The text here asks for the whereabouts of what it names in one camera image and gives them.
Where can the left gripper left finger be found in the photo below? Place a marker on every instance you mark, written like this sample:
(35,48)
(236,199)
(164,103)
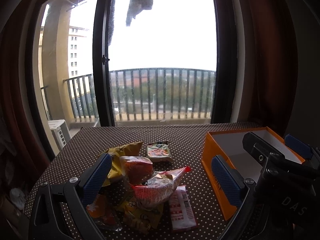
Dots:
(47,219)

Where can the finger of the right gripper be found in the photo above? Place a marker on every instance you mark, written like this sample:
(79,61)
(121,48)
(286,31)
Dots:
(309,153)
(260,149)

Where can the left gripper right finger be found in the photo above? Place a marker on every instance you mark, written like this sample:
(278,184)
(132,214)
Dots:
(240,192)

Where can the orange clear spicy snack pouch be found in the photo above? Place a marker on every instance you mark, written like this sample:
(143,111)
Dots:
(101,212)

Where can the red white peanut snack bag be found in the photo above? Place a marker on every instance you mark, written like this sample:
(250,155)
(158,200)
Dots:
(159,188)

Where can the yellow cartoon noodle snack packet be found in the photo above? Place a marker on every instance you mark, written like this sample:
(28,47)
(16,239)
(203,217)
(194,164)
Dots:
(136,216)

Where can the green noodle snack packet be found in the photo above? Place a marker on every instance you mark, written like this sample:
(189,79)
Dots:
(159,152)

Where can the red clear spicy snack pouch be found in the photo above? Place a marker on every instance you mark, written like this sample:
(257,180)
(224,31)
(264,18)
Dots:
(136,169)

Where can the yellow honey butter chip bag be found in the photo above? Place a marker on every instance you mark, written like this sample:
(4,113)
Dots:
(115,174)

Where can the orange cardboard box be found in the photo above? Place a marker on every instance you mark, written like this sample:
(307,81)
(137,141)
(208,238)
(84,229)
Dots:
(228,144)

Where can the dark red curtain right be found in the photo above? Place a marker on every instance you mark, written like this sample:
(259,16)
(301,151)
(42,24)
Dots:
(275,62)

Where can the dark red curtain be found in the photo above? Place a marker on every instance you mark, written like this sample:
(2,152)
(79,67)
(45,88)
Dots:
(19,110)
(275,62)

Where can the white red sachet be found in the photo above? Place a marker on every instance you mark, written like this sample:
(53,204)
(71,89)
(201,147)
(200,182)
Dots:
(181,213)

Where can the dark red curtain left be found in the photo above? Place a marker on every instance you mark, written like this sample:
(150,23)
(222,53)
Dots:
(19,110)

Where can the brown polka dot tablecloth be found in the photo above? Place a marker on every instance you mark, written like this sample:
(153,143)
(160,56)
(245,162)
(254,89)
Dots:
(186,146)

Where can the white air conditioner unit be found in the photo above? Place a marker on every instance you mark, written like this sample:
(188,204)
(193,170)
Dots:
(60,132)

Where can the black balcony railing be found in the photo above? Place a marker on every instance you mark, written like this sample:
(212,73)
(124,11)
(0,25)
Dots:
(147,94)

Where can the black window frame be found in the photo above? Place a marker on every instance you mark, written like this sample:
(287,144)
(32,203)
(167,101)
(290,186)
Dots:
(227,62)

